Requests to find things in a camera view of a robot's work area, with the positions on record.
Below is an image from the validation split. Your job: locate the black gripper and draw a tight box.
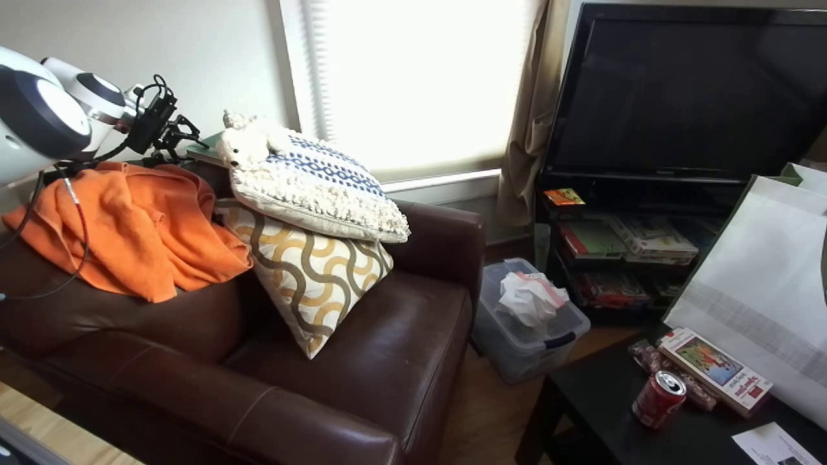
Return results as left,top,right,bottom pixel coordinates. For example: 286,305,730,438
123,75,202,166

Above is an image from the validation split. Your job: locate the brown leather sofa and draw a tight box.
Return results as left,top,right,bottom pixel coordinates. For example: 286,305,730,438
0,157,486,465

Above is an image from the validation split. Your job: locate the white fluffy plush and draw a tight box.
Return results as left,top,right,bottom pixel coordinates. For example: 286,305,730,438
216,109,273,171

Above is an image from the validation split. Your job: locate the orange fleece blanket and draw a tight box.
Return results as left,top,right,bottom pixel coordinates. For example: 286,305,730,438
3,160,255,305

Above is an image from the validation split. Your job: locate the blue white woven pillow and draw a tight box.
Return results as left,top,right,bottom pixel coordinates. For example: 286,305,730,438
225,124,414,245

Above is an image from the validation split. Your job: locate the white window blind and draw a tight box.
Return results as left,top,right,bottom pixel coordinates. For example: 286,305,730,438
280,0,539,188

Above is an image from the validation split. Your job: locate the beige curtain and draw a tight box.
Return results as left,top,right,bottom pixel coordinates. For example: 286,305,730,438
493,0,579,230

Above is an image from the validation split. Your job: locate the crumpled white plastic bag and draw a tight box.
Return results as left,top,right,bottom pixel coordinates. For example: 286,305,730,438
497,268,572,332

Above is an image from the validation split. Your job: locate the small orange box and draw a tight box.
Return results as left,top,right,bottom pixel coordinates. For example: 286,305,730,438
542,186,590,209

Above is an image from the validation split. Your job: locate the clear plastic storage bin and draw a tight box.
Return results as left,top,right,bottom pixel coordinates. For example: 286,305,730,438
468,257,594,386

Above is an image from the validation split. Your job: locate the red green game case stack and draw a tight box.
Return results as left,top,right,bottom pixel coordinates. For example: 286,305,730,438
557,218,628,264

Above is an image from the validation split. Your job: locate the black television stand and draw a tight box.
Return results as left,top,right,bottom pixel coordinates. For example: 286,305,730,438
531,171,752,332

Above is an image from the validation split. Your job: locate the grey game case stack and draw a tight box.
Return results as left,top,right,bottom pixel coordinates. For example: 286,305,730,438
615,218,701,268

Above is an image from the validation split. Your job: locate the black flat television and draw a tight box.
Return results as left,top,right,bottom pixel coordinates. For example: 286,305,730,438
546,0,827,188

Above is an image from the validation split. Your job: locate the black side table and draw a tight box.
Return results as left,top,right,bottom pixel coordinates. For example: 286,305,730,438
513,321,827,465

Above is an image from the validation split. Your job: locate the shiny snack packet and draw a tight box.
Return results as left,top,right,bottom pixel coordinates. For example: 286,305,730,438
626,336,667,377

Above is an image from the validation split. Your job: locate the red soda can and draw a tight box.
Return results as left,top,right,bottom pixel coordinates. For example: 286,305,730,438
630,369,693,431

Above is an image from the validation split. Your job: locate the colourful card game box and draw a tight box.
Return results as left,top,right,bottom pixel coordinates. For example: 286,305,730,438
656,325,774,418

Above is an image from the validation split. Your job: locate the large white bag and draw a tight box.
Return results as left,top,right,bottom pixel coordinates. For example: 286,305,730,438
663,162,827,435

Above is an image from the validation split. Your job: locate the white paper card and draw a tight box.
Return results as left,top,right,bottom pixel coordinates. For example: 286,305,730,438
730,422,825,465

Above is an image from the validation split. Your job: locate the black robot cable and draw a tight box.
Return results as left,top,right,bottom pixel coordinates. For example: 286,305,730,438
0,162,99,305

